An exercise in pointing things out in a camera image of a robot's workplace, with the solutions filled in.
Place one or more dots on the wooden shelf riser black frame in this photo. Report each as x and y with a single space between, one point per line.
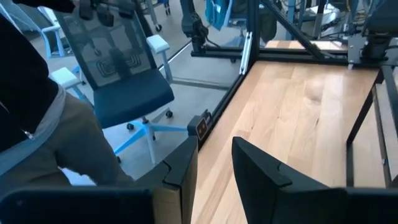
391 90

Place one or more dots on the white blue chair frame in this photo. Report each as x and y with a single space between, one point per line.
51 29

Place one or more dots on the black aluminium cell frame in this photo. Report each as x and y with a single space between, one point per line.
253 31

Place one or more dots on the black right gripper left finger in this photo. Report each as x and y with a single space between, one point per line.
77 205

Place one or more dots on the dark office chair white frame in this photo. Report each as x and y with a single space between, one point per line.
130 96

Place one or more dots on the blue cloth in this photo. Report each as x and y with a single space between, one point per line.
217 12

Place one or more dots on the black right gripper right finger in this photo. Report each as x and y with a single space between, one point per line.
295 205

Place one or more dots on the small black camera box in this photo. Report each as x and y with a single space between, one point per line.
202 127

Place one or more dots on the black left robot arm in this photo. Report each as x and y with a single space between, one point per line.
377 46

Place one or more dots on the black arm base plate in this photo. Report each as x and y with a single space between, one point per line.
354 49

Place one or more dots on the person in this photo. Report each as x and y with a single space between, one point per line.
77 146

